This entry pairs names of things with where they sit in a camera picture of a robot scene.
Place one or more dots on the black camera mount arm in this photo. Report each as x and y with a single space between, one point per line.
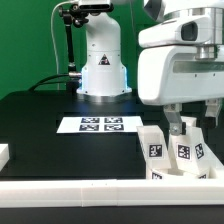
72 17

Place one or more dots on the white obstacle wall frame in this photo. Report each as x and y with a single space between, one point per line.
93 193

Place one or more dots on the white sheet with tags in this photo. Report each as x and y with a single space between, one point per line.
108 124

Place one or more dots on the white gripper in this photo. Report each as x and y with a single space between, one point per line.
172 74

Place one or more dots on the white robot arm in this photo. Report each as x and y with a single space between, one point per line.
197 23

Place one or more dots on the white block at left edge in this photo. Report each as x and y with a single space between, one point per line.
4 155

